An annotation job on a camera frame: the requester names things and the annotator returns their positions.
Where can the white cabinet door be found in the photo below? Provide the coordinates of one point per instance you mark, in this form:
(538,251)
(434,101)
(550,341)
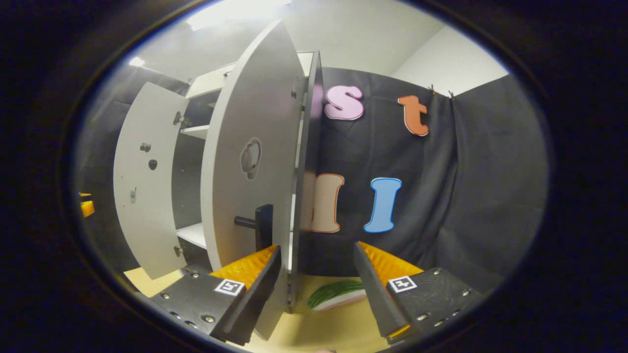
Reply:
(255,98)
(147,196)

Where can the white cabinet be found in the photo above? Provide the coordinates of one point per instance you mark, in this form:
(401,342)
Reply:
(309,171)

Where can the ceiling light panel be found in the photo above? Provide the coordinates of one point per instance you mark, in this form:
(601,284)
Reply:
(230,11)

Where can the black backdrop cloth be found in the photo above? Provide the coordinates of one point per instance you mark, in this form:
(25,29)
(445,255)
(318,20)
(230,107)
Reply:
(490,196)
(98,147)

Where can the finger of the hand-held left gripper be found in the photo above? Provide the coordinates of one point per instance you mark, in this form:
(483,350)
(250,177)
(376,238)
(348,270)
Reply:
(87,208)

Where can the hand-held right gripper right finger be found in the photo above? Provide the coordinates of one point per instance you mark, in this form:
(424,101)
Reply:
(378,289)

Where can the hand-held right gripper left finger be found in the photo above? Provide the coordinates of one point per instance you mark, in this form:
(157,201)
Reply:
(257,294)

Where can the toy watermelon slice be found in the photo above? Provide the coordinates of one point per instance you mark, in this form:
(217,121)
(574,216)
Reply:
(333,291)

